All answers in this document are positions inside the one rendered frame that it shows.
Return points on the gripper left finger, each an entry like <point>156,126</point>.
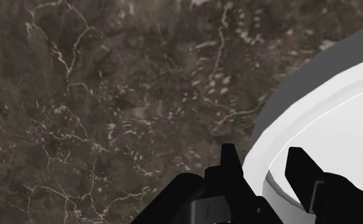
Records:
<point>228,183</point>

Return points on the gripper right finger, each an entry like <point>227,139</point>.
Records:
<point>330,192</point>

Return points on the white round plate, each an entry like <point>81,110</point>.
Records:
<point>330,124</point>

